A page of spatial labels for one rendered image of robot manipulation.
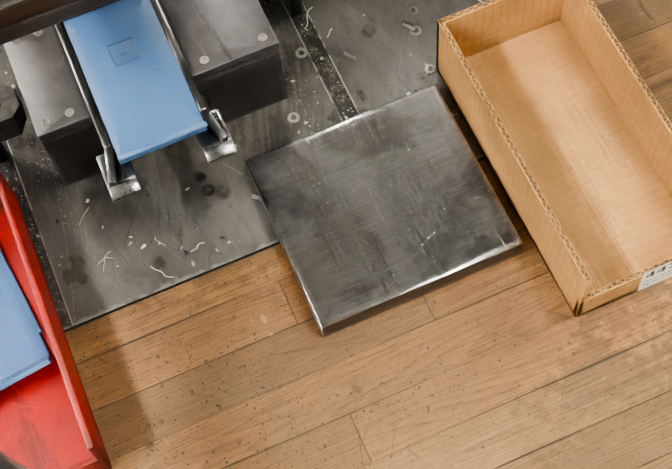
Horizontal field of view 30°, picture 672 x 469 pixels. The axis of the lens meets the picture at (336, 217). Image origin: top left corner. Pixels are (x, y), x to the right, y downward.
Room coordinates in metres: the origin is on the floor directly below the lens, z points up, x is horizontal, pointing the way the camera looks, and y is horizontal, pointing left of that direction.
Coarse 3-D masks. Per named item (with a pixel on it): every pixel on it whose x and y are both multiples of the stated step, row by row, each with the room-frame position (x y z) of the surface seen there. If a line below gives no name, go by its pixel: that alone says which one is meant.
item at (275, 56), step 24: (240, 72) 0.55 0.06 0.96; (264, 72) 0.55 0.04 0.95; (216, 96) 0.54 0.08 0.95; (240, 96) 0.55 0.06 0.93; (264, 96) 0.55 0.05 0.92; (48, 144) 0.50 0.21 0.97; (72, 144) 0.51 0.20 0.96; (96, 144) 0.51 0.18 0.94; (72, 168) 0.51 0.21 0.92; (96, 168) 0.51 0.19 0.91
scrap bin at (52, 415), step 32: (0, 192) 0.47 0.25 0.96; (0, 224) 0.47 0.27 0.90; (32, 256) 0.43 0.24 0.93; (32, 288) 0.39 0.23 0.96; (64, 352) 0.34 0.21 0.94; (32, 384) 0.33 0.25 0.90; (64, 384) 0.33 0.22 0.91; (0, 416) 0.31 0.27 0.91; (32, 416) 0.31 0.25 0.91; (64, 416) 0.31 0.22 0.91; (0, 448) 0.29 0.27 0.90; (32, 448) 0.28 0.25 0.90; (64, 448) 0.28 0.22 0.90; (96, 448) 0.26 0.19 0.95
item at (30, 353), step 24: (0, 264) 0.44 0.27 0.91; (0, 288) 0.42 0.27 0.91; (0, 312) 0.40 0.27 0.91; (24, 312) 0.39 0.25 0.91; (0, 336) 0.38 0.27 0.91; (24, 336) 0.37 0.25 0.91; (0, 360) 0.36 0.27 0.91; (24, 360) 0.35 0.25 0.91; (48, 360) 0.34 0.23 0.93; (0, 384) 0.33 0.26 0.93
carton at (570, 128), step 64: (512, 0) 0.58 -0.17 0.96; (576, 0) 0.58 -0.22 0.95; (448, 64) 0.55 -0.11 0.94; (512, 64) 0.56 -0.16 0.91; (576, 64) 0.55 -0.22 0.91; (512, 128) 0.50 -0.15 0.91; (576, 128) 0.49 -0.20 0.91; (640, 128) 0.47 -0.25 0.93; (512, 192) 0.43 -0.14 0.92; (576, 192) 0.43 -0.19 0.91; (640, 192) 0.42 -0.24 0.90; (576, 256) 0.35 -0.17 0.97; (640, 256) 0.37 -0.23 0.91
